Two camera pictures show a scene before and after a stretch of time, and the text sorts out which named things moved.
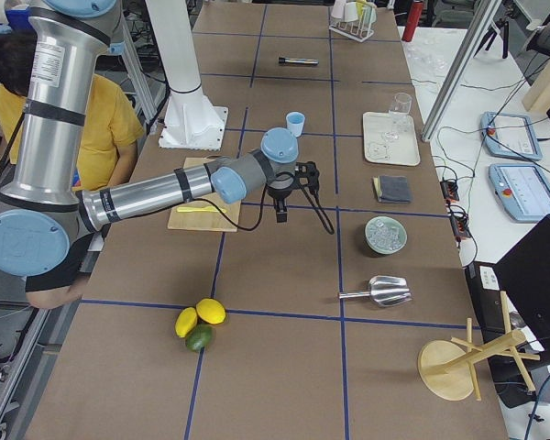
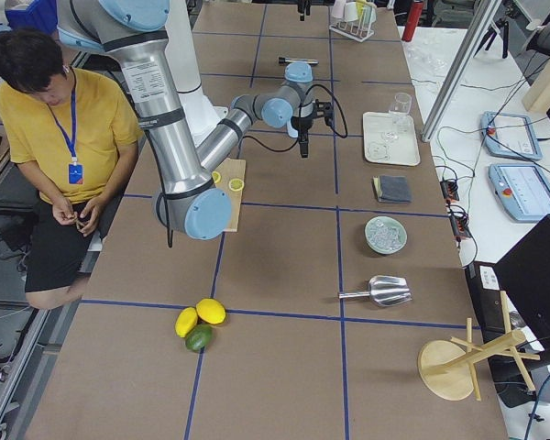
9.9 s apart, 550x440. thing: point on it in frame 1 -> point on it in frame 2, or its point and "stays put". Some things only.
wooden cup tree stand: x=448 y=368 stays put
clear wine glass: x=401 y=112 stays put
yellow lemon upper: x=211 y=310 stays put
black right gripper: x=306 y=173 -> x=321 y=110
